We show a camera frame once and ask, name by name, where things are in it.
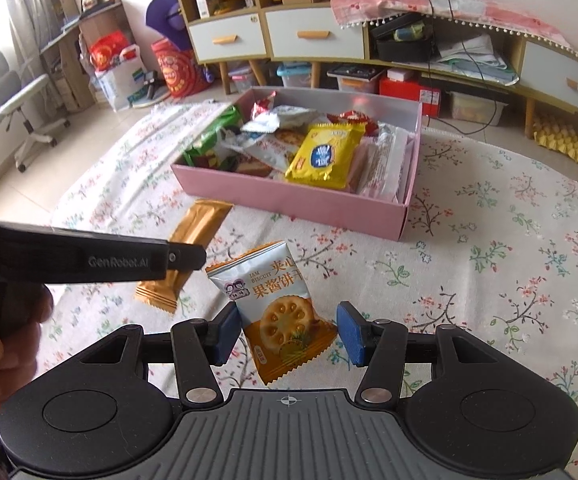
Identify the floral tablecloth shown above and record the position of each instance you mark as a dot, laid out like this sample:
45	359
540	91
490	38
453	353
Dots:
469	260

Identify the long silver snack packet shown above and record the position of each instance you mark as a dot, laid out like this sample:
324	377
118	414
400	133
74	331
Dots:
384	160

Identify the clear white-blue snack packet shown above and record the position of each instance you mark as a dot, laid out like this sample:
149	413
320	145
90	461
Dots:
264	152

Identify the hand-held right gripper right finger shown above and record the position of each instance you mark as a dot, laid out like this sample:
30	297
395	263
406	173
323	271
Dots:
351	335

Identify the black storage box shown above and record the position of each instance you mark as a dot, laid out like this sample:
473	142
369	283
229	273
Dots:
404	50

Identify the yellow egg tray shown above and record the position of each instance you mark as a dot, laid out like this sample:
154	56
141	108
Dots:
564	140

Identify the dark wooden desk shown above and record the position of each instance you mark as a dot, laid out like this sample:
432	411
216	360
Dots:
94	20

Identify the wooden shelf cabinet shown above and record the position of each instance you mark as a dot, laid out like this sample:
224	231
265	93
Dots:
226	37

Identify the red round-pattern bag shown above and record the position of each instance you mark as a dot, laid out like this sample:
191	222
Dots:
179	72

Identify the yellow biscuit packet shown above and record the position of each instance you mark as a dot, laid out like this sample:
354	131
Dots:
321	155

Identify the pink snack packet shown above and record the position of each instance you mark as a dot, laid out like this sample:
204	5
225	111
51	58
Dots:
361	160

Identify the pink cardboard box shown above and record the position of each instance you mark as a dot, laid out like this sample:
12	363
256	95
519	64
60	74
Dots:
294	205

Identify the white dark-print snack packet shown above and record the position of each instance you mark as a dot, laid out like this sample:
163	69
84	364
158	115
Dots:
269	120

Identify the golden brown bar packet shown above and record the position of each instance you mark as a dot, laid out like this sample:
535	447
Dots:
196	225

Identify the red gift bag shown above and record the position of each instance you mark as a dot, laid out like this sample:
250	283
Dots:
106	52

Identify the person's left hand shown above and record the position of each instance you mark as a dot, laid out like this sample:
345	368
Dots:
14	345

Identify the green snack packet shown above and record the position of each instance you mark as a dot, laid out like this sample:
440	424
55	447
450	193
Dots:
209	135

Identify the white office chair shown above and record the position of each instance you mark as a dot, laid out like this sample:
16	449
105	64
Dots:
24	95

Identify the pile of folded papers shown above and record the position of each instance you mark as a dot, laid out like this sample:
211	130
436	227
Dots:
469	55

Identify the white shopping bag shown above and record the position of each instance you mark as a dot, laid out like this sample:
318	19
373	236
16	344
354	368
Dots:
119	85

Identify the long wooden TV cabinet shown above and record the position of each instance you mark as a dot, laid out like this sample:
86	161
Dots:
314	35

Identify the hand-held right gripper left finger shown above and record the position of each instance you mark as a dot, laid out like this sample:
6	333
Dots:
229	332

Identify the pink patterned cloth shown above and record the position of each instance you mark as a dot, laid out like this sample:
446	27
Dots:
469	7

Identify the red cardboard box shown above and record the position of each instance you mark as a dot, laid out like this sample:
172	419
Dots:
409	97

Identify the red white-print snack packet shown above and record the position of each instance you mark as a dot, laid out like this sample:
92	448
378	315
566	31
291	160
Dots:
351	116

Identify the small red snack packet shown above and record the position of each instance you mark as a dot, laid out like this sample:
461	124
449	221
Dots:
261	107

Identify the clear plastic storage bin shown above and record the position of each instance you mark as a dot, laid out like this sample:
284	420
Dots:
354	80

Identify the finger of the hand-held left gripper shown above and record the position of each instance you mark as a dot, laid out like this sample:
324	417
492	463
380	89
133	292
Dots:
189	257

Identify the purple round object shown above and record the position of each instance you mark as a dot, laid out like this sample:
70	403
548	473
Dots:
161	15

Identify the orange white biscuit packet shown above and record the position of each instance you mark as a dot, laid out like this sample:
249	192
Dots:
274	305

